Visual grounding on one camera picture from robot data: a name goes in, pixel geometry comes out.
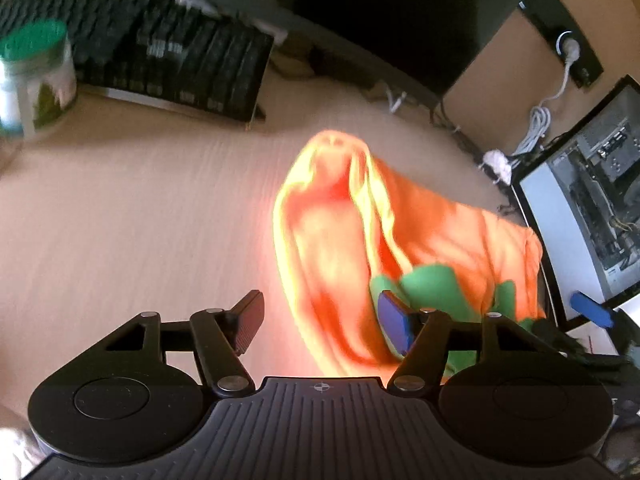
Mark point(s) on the clear jar with green lid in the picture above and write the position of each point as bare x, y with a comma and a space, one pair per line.
42, 77

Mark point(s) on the black power strip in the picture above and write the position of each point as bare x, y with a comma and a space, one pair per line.
560, 20

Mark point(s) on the black keyboard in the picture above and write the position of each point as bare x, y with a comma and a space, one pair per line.
165, 55

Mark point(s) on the dark object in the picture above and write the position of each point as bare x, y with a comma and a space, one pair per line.
575, 347

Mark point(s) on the glass-sided computer case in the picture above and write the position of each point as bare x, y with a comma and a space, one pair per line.
585, 185

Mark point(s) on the orange garment with green trim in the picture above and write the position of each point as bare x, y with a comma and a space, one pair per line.
330, 240

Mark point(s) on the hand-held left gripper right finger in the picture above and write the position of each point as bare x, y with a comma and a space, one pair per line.
395, 324

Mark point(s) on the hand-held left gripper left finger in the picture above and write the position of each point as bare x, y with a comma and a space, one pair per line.
249, 321

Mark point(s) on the blue stick-shaped object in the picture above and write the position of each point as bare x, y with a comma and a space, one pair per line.
592, 309

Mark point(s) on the white power adapter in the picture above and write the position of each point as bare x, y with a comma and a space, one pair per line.
497, 162

